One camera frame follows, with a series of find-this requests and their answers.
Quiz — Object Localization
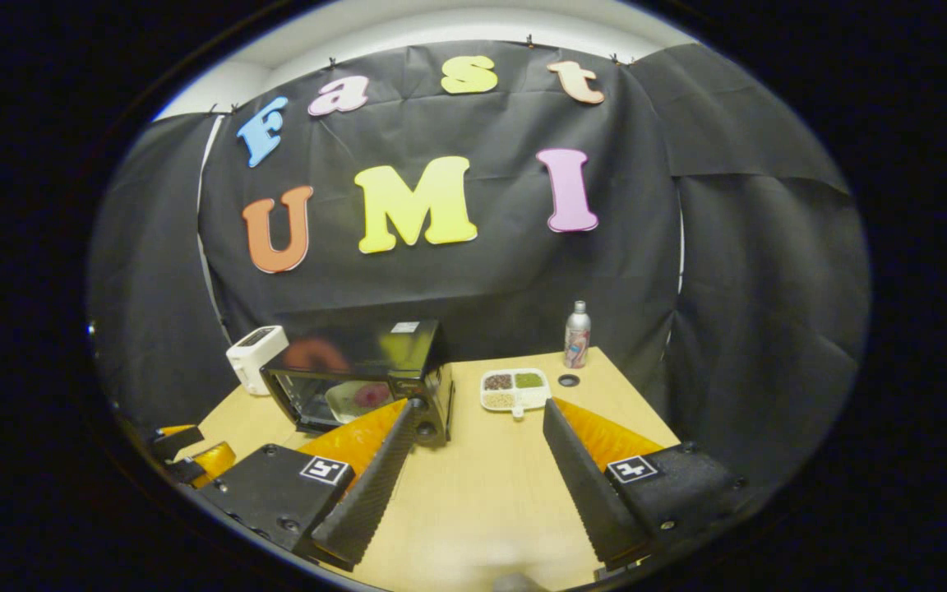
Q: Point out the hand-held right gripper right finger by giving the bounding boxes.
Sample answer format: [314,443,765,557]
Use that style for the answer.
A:
[542,398,758,568]

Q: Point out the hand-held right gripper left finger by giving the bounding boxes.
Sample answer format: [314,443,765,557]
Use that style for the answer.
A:
[196,397,427,572]

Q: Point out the white square food tray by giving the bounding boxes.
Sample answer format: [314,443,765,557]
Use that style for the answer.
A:
[325,379,397,425]

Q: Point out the pink round food slice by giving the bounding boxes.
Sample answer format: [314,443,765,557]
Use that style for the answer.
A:
[353,382,394,410]

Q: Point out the black electric oven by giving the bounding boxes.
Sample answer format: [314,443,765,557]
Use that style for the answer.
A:
[260,319,455,449]

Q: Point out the white toaster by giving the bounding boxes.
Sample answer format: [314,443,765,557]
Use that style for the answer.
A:
[225,325,290,398]

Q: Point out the white divided grain dish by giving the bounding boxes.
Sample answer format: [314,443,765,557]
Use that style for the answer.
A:
[479,368,553,419]

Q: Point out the silver spray bottle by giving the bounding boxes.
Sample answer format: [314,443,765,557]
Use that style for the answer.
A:
[563,299,593,370]

